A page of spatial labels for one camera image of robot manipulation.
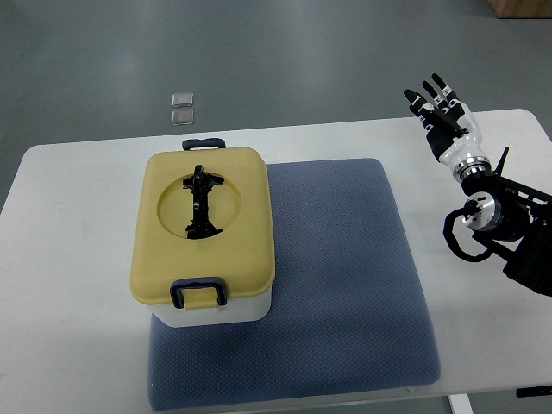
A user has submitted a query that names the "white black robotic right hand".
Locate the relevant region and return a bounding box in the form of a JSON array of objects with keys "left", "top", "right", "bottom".
[{"left": 404, "top": 73, "right": 482, "bottom": 165}]

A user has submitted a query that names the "yellow box lid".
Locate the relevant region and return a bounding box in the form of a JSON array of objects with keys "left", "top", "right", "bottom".
[{"left": 129, "top": 144, "right": 275, "bottom": 311}]

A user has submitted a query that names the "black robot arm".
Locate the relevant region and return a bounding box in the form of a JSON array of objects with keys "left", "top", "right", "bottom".
[{"left": 443, "top": 148, "right": 551, "bottom": 297}]

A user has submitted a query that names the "brown cardboard box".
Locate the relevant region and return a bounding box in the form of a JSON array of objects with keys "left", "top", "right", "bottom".
[{"left": 488, "top": 0, "right": 551, "bottom": 19}]

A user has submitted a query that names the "white storage box base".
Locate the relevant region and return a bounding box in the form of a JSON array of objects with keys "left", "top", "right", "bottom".
[{"left": 148, "top": 288, "right": 272, "bottom": 328}]

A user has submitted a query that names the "blue grey fabric mat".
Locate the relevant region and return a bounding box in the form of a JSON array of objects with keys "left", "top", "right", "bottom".
[{"left": 148, "top": 159, "right": 441, "bottom": 411}]

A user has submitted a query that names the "upper metal floor plate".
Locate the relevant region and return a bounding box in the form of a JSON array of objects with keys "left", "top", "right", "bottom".
[{"left": 171, "top": 91, "right": 194, "bottom": 108}]

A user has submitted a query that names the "white table leg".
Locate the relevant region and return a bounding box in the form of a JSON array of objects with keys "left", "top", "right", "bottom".
[{"left": 448, "top": 394, "right": 474, "bottom": 414}]

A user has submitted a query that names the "black table control panel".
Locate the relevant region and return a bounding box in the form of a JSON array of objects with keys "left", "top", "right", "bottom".
[{"left": 516, "top": 386, "right": 552, "bottom": 398}]

